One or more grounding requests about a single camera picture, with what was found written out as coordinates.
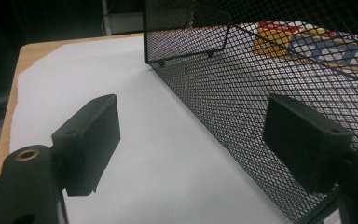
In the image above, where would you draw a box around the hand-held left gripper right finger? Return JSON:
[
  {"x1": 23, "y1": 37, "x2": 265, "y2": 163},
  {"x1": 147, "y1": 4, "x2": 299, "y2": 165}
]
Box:
[{"x1": 262, "y1": 93, "x2": 354, "y2": 195}]

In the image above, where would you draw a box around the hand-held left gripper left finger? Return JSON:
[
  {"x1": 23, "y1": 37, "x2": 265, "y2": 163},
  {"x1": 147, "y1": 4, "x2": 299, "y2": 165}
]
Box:
[{"x1": 50, "y1": 93, "x2": 121, "y2": 198}]

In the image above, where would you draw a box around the black wire mesh basket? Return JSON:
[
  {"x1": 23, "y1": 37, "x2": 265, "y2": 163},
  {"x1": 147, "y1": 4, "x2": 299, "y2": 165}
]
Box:
[{"x1": 142, "y1": 0, "x2": 358, "y2": 224}]

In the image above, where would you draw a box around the colourful snack packet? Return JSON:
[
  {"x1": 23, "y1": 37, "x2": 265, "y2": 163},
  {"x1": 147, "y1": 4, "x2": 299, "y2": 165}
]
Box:
[{"x1": 252, "y1": 21, "x2": 358, "y2": 76}]

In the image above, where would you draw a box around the white paper sheet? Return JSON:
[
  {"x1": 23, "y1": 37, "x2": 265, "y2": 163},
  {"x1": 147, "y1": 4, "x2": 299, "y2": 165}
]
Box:
[{"x1": 8, "y1": 35, "x2": 293, "y2": 224}]

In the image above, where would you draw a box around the grey metal stand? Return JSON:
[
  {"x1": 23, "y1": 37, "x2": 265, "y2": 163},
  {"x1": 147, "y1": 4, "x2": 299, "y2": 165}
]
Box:
[{"x1": 101, "y1": 0, "x2": 145, "y2": 36}]

